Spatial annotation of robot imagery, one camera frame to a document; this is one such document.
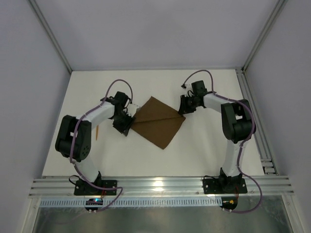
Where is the brown cloth napkin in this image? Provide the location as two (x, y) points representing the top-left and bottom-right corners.
(131, 97), (185, 149)

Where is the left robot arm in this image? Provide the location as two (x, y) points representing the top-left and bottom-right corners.
(55, 91), (135, 191)

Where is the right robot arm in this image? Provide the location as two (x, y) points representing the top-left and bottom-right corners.
(178, 81), (256, 194)

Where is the orange plastic fork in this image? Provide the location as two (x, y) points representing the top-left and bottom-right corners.
(95, 125), (99, 140)

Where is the left black connector board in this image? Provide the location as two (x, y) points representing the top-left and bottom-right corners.
(85, 198), (103, 213)

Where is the black connector board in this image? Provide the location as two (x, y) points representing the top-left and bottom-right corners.
(220, 197), (238, 212)
(85, 198), (103, 213)

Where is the right black connector board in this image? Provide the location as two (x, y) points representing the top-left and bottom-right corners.
(220, 197), (238, 212)

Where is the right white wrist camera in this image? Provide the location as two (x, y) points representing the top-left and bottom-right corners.
(181, 84), (194, 97)

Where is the right corner aluminium post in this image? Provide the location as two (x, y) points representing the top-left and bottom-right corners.
(241, 0), (290, 74)

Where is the corner aluminium post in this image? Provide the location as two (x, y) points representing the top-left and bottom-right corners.
(241, 0), (290, 74)
(27, 0), (73, 74)

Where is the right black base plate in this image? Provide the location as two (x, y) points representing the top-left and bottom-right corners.
(202, 176), (248, 194)

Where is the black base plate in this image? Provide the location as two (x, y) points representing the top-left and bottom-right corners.
(202, 176), (248, 194)
(73, 179), (118, 196)

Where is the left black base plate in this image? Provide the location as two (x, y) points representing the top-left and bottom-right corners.
(73, 179), (118, 196)

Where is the slotted cable duct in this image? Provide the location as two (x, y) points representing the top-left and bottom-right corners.
(39, 196), (222, 208)

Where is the right side aluminium rail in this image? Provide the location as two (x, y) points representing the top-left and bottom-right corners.
(235, 68), (279, 176)

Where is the aluminium rail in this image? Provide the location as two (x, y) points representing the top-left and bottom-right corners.
(235, 68), (279, 176)
(29, 176), (294, 198)

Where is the front aluminium rail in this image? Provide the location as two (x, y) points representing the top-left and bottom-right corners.
(29, 176), (294, 198)

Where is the left corner aluminium post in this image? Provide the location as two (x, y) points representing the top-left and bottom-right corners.
(27, 0), (73, 74)

